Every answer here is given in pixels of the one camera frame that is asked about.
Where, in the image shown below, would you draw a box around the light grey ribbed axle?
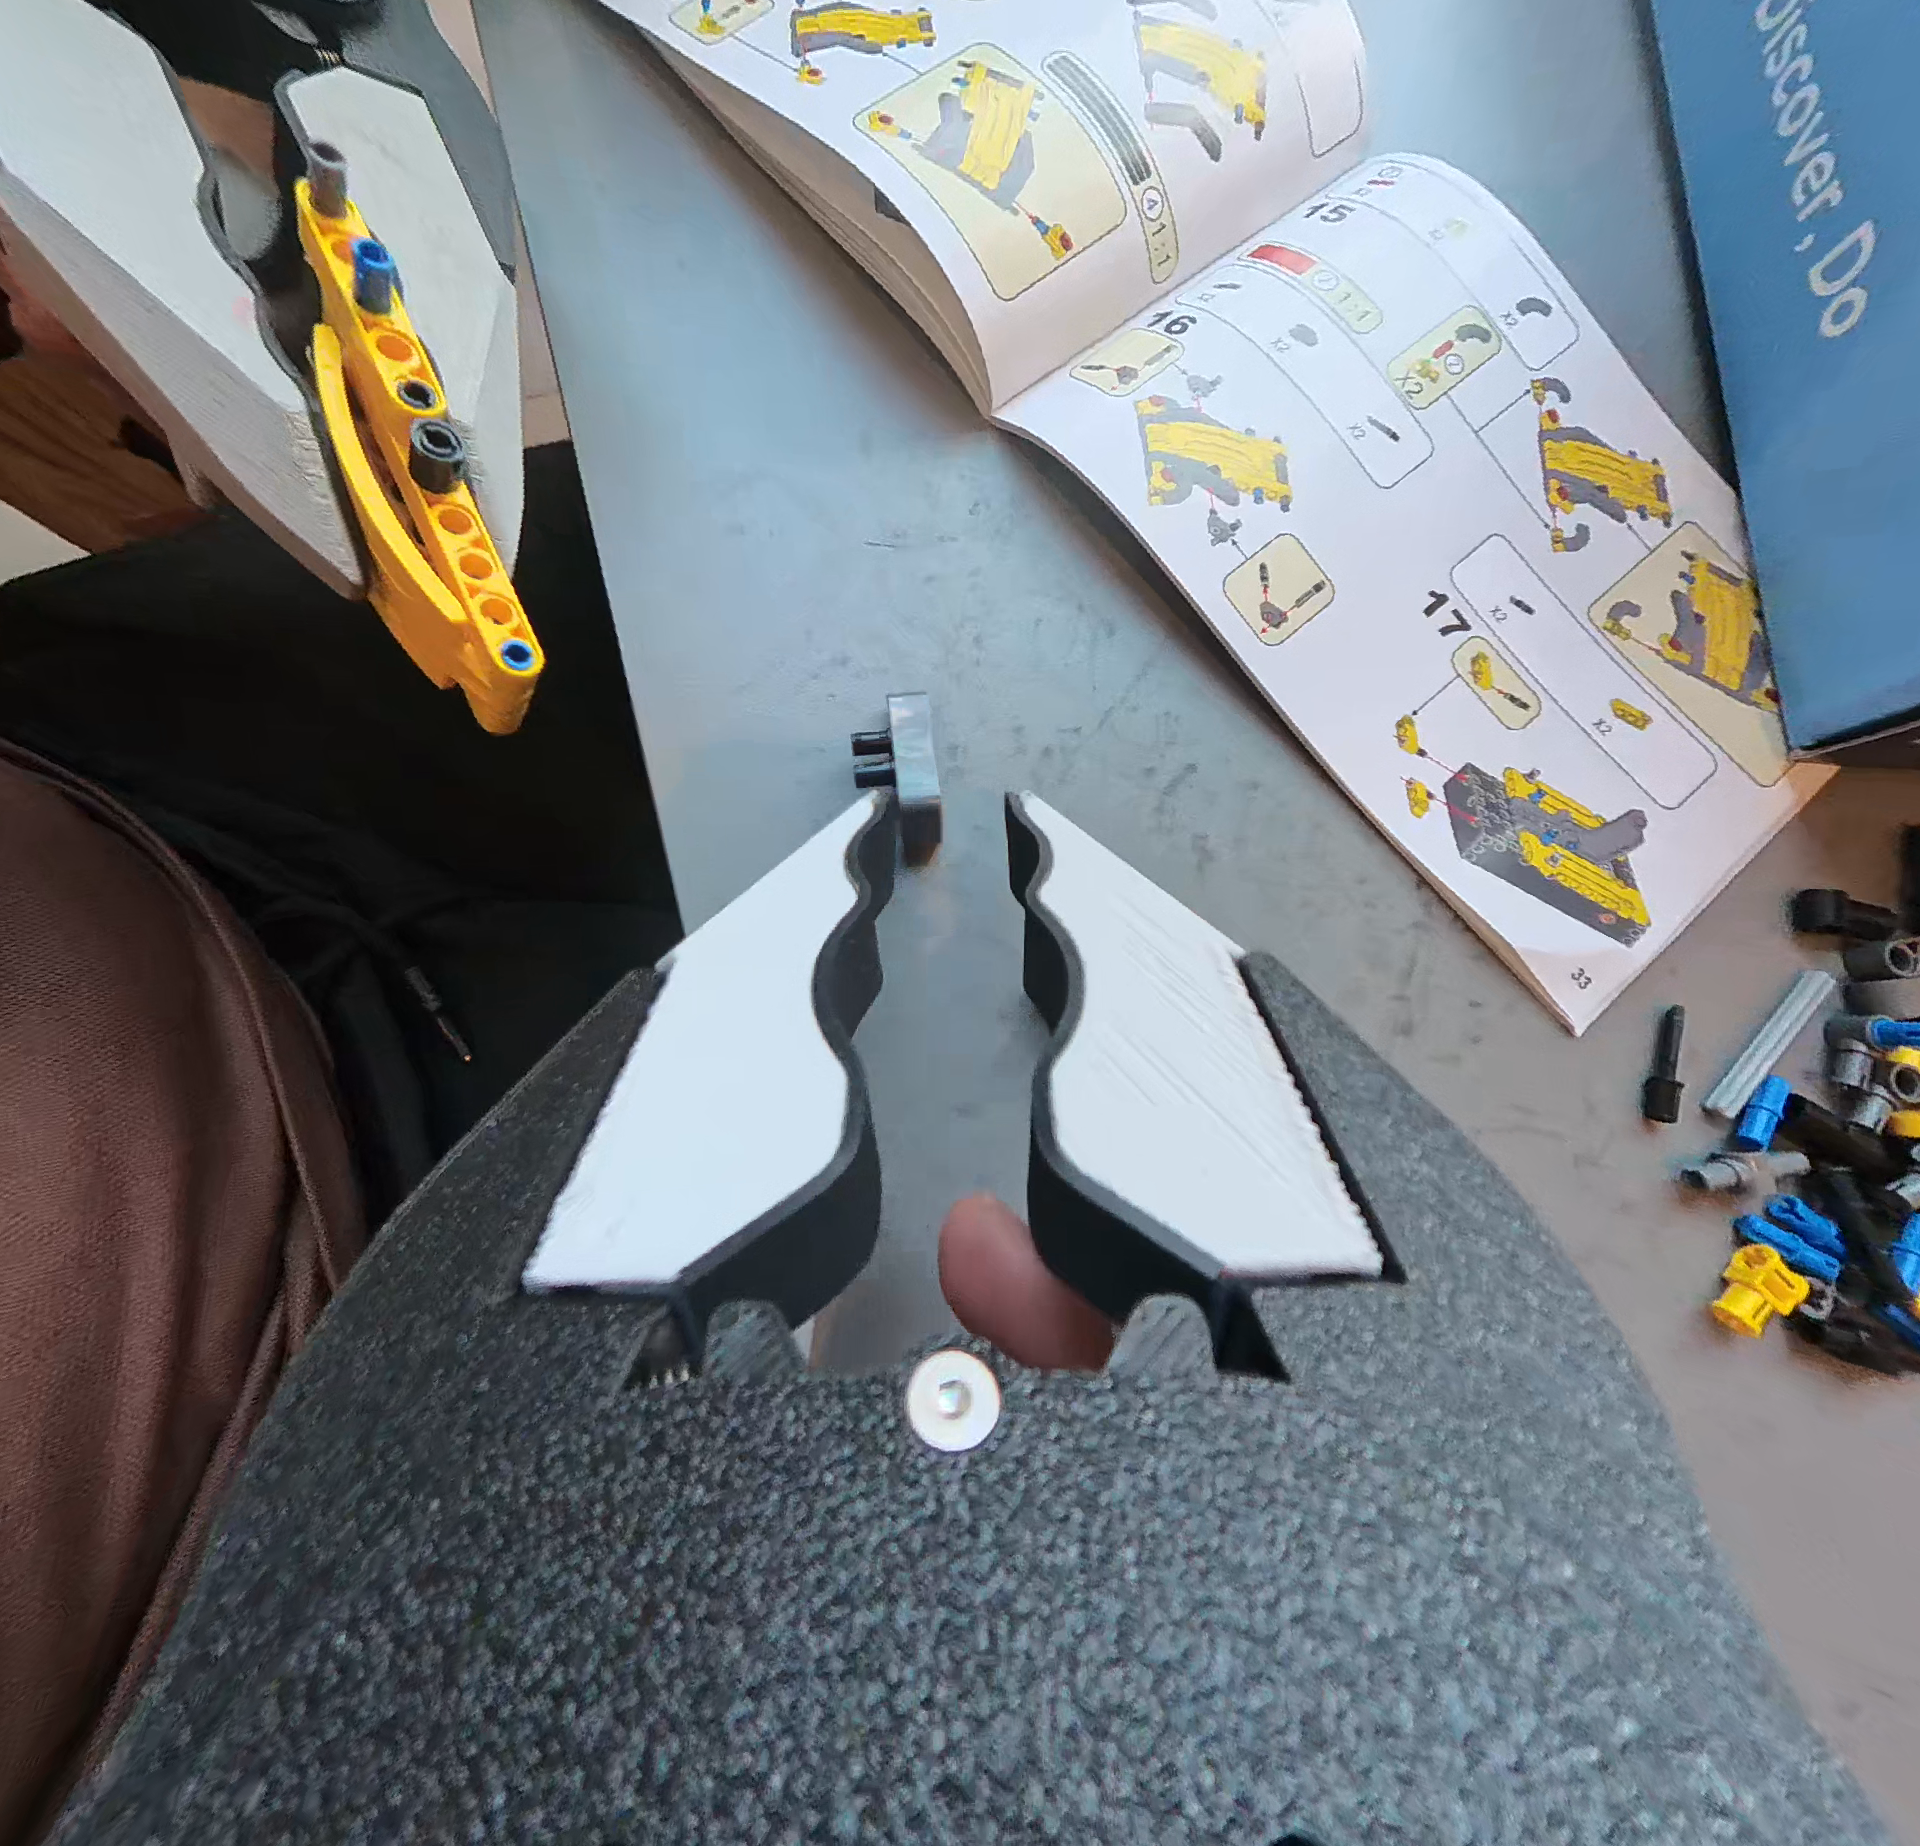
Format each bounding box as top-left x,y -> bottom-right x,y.
1702,971 -> 1839,1118

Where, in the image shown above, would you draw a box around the blue kit box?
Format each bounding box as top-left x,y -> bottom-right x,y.
1636,0 -> 1920,759

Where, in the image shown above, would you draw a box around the grey desk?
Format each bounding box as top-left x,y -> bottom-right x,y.
457,0 -> 1920,1802

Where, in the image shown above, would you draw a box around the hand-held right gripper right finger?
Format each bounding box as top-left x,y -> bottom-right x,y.
1003,788 -> 1386,1322

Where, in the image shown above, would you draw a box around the yellow connector piece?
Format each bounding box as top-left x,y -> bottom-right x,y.
1710,1243 -> 1815,1337

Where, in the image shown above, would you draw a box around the pile of mixed building pieces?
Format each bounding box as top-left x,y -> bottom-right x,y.
1680,885 -> 1920,1375

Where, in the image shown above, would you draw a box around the person's black trousers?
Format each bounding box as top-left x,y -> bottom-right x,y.
0,444 -> 684,1202

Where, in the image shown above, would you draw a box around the person's right hand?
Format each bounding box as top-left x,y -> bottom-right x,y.
936,1192 -> 1123,1379

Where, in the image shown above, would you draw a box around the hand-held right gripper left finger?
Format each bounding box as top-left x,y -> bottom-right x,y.
522,788 -> 902,1322

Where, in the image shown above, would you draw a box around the building instruction booklet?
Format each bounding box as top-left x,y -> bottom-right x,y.
547,0 -> 1839,1038

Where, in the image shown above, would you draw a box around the light grey angled beam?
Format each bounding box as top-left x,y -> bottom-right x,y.
854,690 -> 947,863

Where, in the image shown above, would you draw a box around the yellow beam assembly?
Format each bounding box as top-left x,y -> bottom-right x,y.
292,143 -> 544,738

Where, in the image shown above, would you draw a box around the person's brown sweater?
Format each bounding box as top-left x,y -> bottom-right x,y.
0,743 -> 370,1846

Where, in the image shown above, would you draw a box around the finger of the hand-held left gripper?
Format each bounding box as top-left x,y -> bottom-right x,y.
0,0 -> 376,597
276,65 -> 530,597

